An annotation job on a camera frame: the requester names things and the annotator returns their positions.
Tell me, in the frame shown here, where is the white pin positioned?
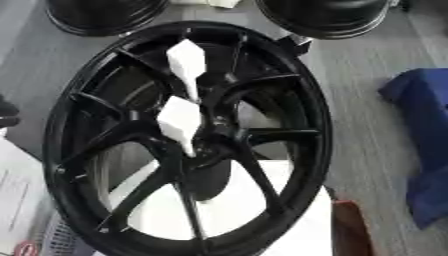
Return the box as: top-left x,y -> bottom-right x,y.
164,38 -> 209,103
155,95 -> 203,158

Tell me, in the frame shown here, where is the black spoked wheel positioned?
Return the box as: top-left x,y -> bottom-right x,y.
40,20 -> 335,256

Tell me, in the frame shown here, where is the black round wheel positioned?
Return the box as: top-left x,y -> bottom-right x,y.
253,0 -> 392,40
43,0 -> 172,38

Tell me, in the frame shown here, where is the red brown object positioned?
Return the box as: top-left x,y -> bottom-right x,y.
330,199 -> 375,256

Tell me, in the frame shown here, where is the blue cloth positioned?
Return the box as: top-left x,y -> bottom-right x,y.
376,67 -> 448,231

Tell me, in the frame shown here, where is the white paper sheet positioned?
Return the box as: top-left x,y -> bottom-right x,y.
0,127 -> 60,256

